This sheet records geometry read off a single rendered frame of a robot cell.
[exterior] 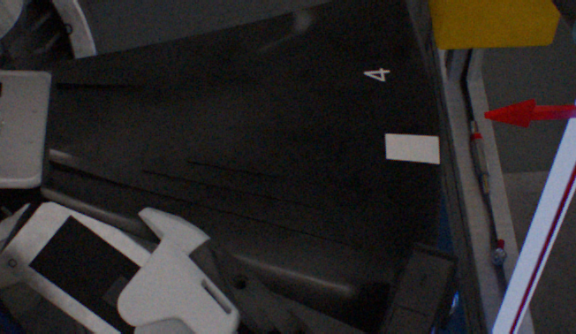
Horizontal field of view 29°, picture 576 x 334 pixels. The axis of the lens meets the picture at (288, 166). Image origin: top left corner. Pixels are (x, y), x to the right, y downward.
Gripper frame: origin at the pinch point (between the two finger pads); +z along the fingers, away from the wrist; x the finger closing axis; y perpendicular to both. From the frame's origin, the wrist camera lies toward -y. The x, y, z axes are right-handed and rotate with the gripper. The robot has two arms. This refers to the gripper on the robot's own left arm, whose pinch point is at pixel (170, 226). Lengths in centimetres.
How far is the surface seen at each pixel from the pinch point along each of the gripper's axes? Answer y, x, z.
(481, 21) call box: -34.4, 19.8, 8.0
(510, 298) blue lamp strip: -20.8, 26.3, -9.1
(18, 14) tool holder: 0.6, -11.4, 8.7
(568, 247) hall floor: -75, 127, 15
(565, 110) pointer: -22.4, 2.0, -8.8
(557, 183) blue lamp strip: -22.2, 9.4, -9.6
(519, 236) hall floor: -70, 126, 22
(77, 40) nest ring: -6.2, 9.8, 21.9
